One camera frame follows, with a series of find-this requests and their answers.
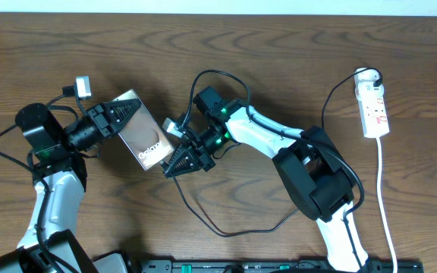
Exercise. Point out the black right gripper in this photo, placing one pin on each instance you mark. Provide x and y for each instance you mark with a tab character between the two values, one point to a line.
193	163

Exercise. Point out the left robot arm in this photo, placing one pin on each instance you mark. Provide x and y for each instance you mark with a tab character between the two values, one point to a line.
56	162

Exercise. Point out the white USB charger adapter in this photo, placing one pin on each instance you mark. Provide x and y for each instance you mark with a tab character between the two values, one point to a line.
368	80

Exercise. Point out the white power strip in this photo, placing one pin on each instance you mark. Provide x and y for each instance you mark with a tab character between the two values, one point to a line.
373	114

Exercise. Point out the bronze Galaxy smartphone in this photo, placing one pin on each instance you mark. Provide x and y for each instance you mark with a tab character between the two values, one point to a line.
143	136

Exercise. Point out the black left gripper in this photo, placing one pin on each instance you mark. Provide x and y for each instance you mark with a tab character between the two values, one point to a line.
92	115

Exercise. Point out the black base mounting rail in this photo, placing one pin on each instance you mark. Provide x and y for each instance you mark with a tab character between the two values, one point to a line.
302	265

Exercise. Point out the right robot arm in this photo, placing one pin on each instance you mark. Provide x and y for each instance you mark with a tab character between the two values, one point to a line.
318	180

